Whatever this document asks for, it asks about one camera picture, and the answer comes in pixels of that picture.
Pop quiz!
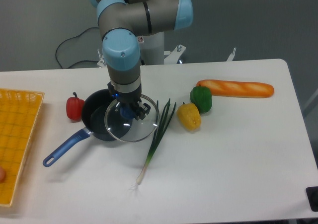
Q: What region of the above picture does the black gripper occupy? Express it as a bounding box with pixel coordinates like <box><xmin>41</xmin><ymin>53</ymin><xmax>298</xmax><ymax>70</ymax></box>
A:
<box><xmin>107</xmin><ymin>82</ymin><xmax>151</xmax><ymax>120</ymax></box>

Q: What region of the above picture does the glass lid blue knob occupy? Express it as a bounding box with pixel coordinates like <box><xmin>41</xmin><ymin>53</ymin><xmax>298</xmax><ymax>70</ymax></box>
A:
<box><xmin>104</xmin><ymin>94</ymin><xmax>160</xmax><ymax>143</ymax></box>

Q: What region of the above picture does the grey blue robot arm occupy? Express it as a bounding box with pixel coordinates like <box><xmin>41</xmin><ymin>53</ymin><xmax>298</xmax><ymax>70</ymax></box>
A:
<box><xmin>90</xmin><ymin>0</ymin><xmax>193</xmax><ymax>119</ymax></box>

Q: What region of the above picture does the green onion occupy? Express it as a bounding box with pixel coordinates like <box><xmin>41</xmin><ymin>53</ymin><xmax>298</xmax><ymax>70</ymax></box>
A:
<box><xmin>129</xmin><ymin>99</ymin><xmax>177</xmax><ymax>191</ymax></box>

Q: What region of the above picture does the yellow bell pepper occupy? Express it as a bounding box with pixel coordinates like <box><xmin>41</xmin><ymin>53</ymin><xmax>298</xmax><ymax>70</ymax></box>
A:
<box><xmin>177</xmin><ymin>103</ymin><xmax>201</xmax><ymax>131</ymax></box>

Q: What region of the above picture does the green bell pepper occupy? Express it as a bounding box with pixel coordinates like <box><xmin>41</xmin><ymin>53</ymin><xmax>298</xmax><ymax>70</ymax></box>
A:
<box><xmin>190</xmin><ymin>86</ymin><xmax>212</xmax><ymax>113</ymax></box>

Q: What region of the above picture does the red bell pepper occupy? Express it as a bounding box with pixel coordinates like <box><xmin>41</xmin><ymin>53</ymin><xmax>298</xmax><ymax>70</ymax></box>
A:
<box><xmin>66</xmin><ymin>92</ymin><xmax>84</xmax><ymax>121</ymax></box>

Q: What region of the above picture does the orange baguette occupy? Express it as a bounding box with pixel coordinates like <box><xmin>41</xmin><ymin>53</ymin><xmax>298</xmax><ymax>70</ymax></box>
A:
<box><xmin>196</xmin><ymin>79</ymin><xmax>274</xmax><ymax>98</ymax></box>

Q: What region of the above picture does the yellow woven basket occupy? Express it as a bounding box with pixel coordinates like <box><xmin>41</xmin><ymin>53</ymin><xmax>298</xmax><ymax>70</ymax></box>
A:
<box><xmin>0</xmin><ymin>88</ymin><xmax>45</xmax><ymax>207</ymax></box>

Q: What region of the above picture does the black object at table corner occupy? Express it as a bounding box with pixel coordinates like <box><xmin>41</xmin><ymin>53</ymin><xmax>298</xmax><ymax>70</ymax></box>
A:
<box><xmin>306</xmin><ymin>186</ymin><xmax>318</xmax><ymax>212</ymax></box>

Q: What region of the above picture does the dark saucepan blue handle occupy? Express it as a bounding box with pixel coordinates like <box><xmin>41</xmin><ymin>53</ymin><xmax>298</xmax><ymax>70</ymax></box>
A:
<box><xmin>43</xmin><ymin>89</ymin><xmax>115</xmax><ymax>167</ymax></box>

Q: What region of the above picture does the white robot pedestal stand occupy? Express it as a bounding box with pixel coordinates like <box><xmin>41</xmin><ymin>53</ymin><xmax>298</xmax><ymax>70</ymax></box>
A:
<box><xmin>96</xmin><ymin>32</ymin><xmax>237</xmax><ymax>68</ymax></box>

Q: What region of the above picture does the black cable on floor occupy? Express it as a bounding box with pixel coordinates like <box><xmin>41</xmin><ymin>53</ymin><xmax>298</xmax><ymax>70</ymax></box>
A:
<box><xmin>55</xmin><ymin>26</ymin><xmax>102</xmax><ymax>69</ymax></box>

